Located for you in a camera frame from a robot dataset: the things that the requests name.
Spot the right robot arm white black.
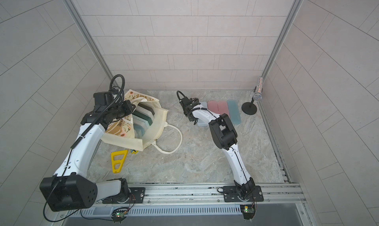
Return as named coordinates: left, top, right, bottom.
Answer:
left=178, top=96, right=264, bottom=202

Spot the white glossy tin pencil case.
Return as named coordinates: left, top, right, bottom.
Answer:
left=133, top=119, right=149, bottom=135

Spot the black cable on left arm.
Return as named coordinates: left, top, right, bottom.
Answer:
left=42, top=74, right=126, bottom=223

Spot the pale mint pencil case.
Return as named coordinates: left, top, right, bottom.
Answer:
left=196, top=101, right=209, bottom=127

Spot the right circuit board with wires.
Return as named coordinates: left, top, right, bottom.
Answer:
left=240, top=204, right=256, bottom=220

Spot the dark grey pencil case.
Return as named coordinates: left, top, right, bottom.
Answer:
left=138, top=103, right=155, bottom=115

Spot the aluminium mounting rail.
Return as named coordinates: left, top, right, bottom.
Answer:
left=57, top=183, right=306, bottom=207

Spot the teal translucent pencil case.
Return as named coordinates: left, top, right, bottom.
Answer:
left=227, top=100, right=242, bottom=125

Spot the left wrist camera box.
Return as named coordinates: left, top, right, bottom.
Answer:
left=93, top=91, right=114, bottom=107

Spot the dark green pencil case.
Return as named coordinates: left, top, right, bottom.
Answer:
left=133, top=110, right=153, bottom=126

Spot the yellow triangular plastic tool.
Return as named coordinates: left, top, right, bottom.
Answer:
left=111, top=150, right=128, bottom=174

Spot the left circuit board with wires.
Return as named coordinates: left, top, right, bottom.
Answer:
left=111, top=207, right=129, bottom=224

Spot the pink translucent pencil case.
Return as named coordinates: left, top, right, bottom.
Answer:
left=217, top=101, right=230, bottom=116

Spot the glitter microphone on stand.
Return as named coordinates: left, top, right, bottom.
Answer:
left=241, top=77, right=264, bottom=115

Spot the floral canvas tote bag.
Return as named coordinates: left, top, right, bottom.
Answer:
left=101, top=90, right=183, bottom=154

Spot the circuit board with wires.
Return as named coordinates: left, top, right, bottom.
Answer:
left=111, top=207, right=129, bottom=224
left=240, top=204, right=256, bottom=220

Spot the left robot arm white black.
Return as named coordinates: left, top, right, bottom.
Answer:
left=39, top=100, right=136, bottom=212

